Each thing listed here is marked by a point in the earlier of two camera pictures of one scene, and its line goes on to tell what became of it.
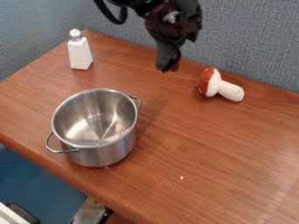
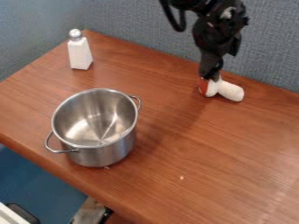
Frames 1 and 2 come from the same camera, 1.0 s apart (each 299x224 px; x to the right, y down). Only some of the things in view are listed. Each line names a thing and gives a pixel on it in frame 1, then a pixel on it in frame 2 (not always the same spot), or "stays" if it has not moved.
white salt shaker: [79, 52] stays
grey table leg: [93, 213] stays
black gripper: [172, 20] -> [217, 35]
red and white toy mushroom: [212, 86] stays
